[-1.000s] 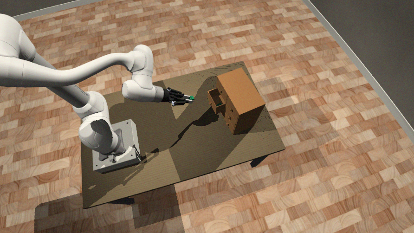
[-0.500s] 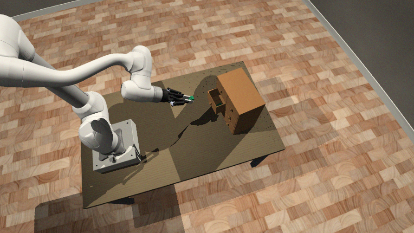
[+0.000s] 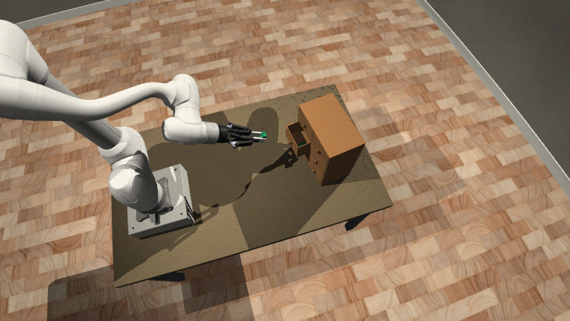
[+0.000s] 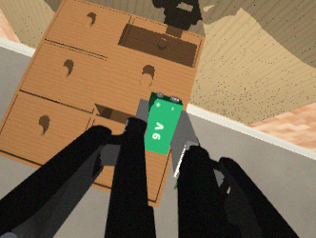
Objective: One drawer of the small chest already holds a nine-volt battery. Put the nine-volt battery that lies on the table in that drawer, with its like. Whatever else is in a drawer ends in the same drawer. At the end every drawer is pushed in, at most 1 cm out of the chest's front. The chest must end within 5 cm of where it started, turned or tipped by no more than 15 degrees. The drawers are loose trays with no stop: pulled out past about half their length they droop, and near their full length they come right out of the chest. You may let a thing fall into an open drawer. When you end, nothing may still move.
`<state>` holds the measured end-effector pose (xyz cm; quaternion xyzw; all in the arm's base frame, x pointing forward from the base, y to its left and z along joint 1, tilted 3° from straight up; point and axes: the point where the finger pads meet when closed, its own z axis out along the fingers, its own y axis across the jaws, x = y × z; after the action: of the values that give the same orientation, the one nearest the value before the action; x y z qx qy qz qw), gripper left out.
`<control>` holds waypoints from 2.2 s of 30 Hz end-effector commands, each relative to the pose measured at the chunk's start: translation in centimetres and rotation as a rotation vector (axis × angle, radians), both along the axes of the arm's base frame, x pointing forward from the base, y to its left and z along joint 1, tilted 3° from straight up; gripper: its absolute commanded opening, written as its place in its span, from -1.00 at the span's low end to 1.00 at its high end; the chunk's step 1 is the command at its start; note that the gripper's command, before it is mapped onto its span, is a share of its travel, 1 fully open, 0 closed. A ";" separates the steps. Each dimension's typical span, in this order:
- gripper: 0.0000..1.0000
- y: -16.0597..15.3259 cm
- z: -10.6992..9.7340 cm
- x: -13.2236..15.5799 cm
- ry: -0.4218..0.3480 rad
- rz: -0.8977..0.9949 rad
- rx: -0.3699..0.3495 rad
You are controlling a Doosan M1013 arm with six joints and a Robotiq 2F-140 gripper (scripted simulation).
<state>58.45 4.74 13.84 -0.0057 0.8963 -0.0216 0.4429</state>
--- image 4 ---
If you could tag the orange-brown wooden chest of drawers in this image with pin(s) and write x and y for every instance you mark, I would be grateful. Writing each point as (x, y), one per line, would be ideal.
(94, 115)

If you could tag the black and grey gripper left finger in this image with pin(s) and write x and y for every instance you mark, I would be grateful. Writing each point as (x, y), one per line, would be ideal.
(41, 204)

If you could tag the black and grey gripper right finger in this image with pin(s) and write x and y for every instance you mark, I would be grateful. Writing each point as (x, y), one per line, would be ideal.
(206, 210)

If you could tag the green nine-volt battery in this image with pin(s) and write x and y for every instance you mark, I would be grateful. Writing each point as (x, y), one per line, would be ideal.
(163, 116)

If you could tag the brown wooden drawer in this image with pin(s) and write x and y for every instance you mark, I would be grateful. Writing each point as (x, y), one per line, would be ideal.
(29, 117)
(108, 28)
(129, 75)
(75, 84)
(155, 165)
(177, 46)

